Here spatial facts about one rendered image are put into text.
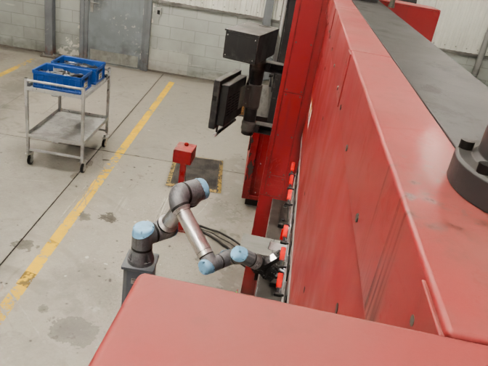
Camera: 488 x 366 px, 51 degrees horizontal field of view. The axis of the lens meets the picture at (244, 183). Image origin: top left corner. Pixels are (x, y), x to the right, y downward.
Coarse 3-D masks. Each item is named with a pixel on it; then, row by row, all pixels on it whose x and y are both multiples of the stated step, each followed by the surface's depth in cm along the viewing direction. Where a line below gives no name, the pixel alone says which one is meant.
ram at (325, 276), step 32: (320, 64) 284; (320, 96) 227; (320, 128) 189; (320, 160) 161; (320, 192) 141; (320, 224) 125; (352, 224) 81; (320, 256) 113; (352, 256) 75; (320, 288) 103; (352, 288) 71
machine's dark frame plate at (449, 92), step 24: (360, 0) 270; (384, 24) 182; (408, 24) 195; (408, 48) 137; (432, 48) 145; (408, 72) 106; (432, 72) 110; (456, 72) 115; (432, 96) 89; (456, 96) 92; (480, 96) 95; (456, 120) 77; (480, 120) 79; (456, 144) 66
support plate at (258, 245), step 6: (246, 234) 289; (246, 240) 283; (252, 240) 284; (258, 240) 285; (264, 240) 286; (270, 240) 287; (276, 240) 288; (246, 246) 277; (252, 246) 278; (258, 246) 279; (264, 246) 280; (258, 252) 274; (264, 252) 275; (270, 252) 276
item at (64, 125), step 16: (32, 80) 499; (64, 96) 504; (80, 96) 503; (64, 112) 604; (80, 112) 604; (32, 128) 537; (48, 128) 553; (64, 128) 561; (80, 128) 568; (96, 128) 575; (80, 144) 525; (32, 160) 541; (80, 160) 533
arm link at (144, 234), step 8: (136, 224) 280; (144, 224) 280; (152, 224) 281; (136, 232) 276; (144, 232) 275; (152, 232) 279; (136, 240) 277; (144, 240) 277; (152, 240) 281; (136, 248) 279; (144, 248) 279
